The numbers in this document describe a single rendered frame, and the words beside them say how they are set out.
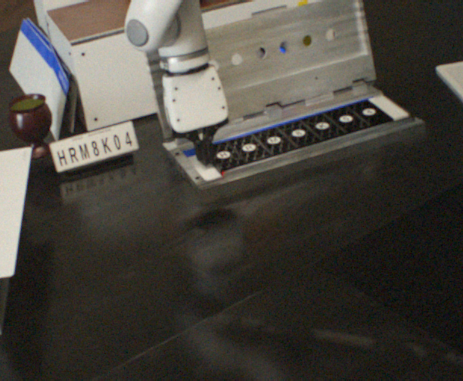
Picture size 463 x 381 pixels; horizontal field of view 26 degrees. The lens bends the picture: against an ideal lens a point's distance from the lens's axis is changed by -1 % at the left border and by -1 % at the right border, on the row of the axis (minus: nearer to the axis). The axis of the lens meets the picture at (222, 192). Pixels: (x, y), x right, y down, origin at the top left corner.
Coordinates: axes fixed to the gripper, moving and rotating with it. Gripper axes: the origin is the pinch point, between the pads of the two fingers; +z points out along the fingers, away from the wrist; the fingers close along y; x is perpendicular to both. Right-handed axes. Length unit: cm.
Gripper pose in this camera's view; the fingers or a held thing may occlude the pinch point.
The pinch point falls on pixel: (204, 152)
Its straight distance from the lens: 176.7
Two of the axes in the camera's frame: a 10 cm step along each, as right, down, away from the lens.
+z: 1.9, 9.3, 3.2
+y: 9.2, -2.8, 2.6
